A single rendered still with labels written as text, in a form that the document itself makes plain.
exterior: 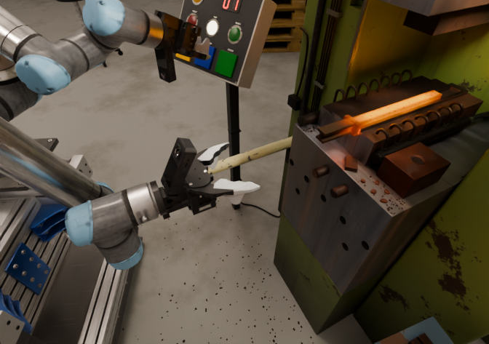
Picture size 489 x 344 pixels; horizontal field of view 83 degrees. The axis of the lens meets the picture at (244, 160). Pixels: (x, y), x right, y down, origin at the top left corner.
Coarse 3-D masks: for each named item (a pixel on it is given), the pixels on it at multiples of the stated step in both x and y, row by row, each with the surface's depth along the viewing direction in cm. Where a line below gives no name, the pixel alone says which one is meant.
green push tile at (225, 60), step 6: (222, 54) 93; (228, 54) 91; (222, 60) 93; (228, 60) 92; (234, 60) 90; (216, 66) 94; (222, 66) 93; (228, 66) 92; (234, 66) 91; (216, 72) 95; (222, 72) 93; (228, 72) 92
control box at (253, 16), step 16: (192, 0) 98; (208, 0) 94; (224, 0) 90; (240, 0) 87; (256, 0) 85; (208, 16) 95; (224, 16) 91; (240, 16) 88; (256, 16) 85; (272, 16) 90; (224, 32) 92; (240, 32) 89; (256, 32) 87; (224, 48) 93; (240, 48) 89; (256, 48) 91; (192, 64) 101; (240, 64) 90; (256, 64) 95; (224, 80) 94; (240, 80) 91
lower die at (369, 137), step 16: (416, 80) 90; (432, 80) 88; (368, 96) 83; (384, 96) 81; (400, 96) 81; (448, 96) 79; (464, 96) 81; (320, 112) 81; (336, 112) 75; (352, 112) 75; (400, 112) 74; (416, 112) 75; (448, 112) 75; (464, 112) 78; (368, 128) 70; (384, 128) 70; (416, 128) 71; (352, 144) 73; (368, 144) 68; (368, 160) 70
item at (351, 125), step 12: (420, 96) 78; (432, 96) 78; (384, 108) 73; (396, 108) 73; (408, 108) 75; (348, 120) 69; (360, 120) 70; (372, 120) 70; (324, 132) 65; (336, 132) 68; (348, 132) 69
